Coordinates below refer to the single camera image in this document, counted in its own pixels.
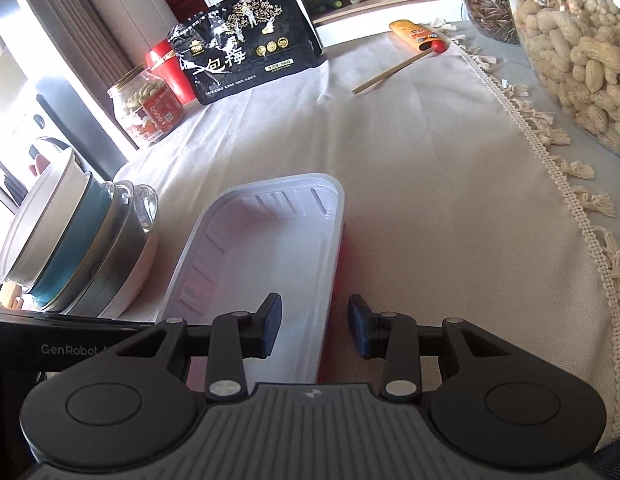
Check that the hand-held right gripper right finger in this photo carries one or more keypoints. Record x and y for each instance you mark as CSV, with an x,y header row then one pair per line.
x,y
357,331

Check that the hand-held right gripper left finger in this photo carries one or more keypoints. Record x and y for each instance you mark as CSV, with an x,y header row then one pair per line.
x,y
271,326

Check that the white plastic tray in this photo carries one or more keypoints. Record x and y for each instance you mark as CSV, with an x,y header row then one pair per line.
x,y
260,250

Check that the plain white bowl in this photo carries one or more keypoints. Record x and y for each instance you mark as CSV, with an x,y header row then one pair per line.
x,y
135,285

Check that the blue bowl with black rim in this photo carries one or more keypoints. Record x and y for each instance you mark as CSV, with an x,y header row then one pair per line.
x,y
77,250

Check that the stack of bowls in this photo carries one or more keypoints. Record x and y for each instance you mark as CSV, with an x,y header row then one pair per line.
x,y
122,250

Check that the white bowl with yellow rim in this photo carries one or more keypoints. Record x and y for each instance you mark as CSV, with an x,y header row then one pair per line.
x,y
40,225

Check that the fringed beige tablecloth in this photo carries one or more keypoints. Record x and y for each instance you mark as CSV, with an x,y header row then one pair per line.
x,y
430,185

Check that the white appliance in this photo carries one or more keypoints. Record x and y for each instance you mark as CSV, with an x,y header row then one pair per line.
x,y
45,130

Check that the plastic jar with red label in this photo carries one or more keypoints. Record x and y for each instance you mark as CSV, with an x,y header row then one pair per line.
x,y
145,110

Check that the wooden chopstick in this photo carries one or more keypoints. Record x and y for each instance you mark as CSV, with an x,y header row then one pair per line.
x,y
385,75

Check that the red container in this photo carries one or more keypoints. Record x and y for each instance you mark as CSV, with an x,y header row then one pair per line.
x,y
165,65

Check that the black snack bag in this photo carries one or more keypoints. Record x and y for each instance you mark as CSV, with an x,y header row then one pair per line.
x,y
240,45

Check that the orange packet with red tip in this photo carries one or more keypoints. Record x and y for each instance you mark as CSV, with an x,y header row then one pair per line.
x,y
412,32

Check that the beige curtain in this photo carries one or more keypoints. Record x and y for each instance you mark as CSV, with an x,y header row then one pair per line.
x,y
80,10

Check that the glass jar of seeds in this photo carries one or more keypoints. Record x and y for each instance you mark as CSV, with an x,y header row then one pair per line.
x,y
490,5

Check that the glass jar of peanuts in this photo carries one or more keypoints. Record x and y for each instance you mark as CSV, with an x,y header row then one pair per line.
x,y
580,50

